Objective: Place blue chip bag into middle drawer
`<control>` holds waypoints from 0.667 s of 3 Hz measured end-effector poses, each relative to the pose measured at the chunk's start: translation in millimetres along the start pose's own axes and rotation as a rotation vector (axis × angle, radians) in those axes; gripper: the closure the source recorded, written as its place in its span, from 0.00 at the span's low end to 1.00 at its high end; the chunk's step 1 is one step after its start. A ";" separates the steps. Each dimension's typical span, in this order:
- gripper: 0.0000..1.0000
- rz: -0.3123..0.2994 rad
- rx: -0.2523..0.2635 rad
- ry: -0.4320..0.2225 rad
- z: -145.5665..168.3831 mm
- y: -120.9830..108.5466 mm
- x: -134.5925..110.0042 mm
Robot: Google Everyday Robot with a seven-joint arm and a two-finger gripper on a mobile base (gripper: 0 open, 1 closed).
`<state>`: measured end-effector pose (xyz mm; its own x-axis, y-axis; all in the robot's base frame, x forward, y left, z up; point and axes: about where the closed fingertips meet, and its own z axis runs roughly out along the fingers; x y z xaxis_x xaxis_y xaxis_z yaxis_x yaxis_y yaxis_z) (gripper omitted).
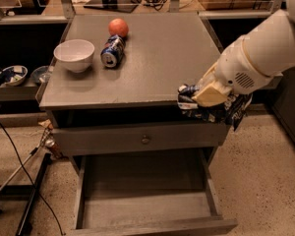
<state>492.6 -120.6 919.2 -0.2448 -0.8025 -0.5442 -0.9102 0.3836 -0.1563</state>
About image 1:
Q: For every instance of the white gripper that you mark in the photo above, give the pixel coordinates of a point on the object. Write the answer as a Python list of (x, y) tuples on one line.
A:
[(236, 68)]

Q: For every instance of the blue chip bag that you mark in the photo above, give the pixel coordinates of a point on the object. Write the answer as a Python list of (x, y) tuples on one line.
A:
[(231, 112)]

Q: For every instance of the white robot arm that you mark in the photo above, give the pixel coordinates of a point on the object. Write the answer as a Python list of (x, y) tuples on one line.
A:
[(252, 60)]

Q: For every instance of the grey wooden drawer cabinet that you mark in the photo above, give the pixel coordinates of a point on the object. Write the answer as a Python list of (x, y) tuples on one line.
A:
[(163, 52)]

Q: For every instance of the open grey middle drawer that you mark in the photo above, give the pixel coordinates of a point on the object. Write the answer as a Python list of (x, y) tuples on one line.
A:
[(152, 193)]

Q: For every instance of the closed grey top drawer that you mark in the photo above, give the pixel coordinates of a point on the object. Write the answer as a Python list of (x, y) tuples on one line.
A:
[(140, 137)]

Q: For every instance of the blue soda can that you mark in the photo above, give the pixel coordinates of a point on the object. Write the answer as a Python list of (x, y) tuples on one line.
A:
[(113, 51)]

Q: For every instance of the orange ball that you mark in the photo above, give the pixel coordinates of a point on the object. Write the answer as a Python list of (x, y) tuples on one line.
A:
[(118, 26)]

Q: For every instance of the black monitor stand base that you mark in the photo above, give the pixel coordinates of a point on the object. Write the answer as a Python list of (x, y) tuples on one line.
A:
[(123, 6)]

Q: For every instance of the white bowl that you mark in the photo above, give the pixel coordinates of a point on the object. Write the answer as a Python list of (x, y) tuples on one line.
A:
[(74, 55)]

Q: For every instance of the dark blue small bowl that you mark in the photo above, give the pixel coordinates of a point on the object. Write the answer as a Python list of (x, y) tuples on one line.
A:
[(41, 74)]

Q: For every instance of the small bowl with items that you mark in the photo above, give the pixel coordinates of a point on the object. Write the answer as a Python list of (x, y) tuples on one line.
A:
[(13, 75)]

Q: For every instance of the black stand frame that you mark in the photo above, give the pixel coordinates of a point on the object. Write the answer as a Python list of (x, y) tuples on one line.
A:
[(28, 193)]

